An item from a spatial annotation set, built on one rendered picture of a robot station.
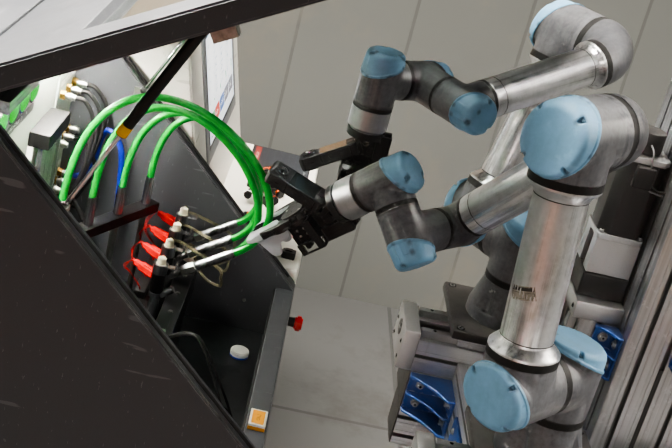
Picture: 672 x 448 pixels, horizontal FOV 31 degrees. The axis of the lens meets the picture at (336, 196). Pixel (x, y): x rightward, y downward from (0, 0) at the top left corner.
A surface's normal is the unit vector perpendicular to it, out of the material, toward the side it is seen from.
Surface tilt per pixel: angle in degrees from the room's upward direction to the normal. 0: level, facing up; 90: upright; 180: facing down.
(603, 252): 90
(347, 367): 0
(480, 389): 97
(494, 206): 103
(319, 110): 90
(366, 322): 0
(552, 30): 76
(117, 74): 90
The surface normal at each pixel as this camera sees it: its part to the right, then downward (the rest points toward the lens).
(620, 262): 0.00, 0.38
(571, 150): -0.69, -0.02
